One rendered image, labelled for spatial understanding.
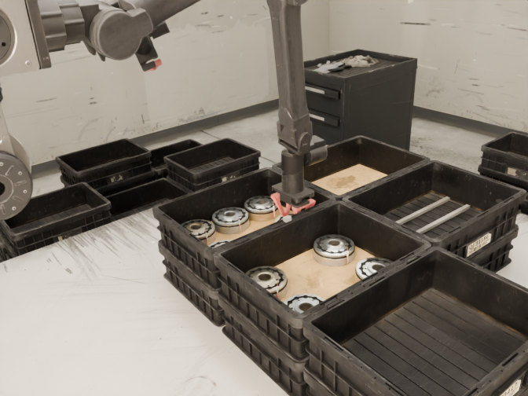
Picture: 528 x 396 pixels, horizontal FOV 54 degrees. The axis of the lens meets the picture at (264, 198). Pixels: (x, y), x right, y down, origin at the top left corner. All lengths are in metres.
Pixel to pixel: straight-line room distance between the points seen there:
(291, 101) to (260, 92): 3.94
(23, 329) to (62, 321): 0.09
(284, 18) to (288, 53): 0.08
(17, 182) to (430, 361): 0.88
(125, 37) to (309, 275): 0.68
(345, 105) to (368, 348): 1.86
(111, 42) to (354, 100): 2.05
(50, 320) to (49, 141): 2.89
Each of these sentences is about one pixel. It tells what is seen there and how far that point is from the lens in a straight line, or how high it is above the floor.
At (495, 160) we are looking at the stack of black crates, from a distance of 2.76.
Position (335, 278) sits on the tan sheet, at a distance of 1.25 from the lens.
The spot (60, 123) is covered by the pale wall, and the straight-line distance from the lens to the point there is 4.25.
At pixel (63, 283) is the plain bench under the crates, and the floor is 0.70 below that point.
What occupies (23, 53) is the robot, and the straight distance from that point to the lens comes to 0.86.
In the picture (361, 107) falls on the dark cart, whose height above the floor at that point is 0.72.
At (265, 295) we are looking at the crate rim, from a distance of 1.04.
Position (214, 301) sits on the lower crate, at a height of 0.78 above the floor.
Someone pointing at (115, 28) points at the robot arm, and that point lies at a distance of 0.90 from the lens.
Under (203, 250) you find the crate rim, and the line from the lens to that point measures 1.20.
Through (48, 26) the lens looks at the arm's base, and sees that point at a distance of 0.87.
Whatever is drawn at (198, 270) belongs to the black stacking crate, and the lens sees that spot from 1.30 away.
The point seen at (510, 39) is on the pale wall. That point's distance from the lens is 4.54.
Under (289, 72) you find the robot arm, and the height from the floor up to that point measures 1.28.
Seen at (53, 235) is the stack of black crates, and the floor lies 0.54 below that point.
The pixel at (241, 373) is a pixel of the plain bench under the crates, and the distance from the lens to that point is 1.21.
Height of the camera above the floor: 1.56
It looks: 27 degrees down
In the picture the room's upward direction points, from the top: 3 degrees counter-clockwise
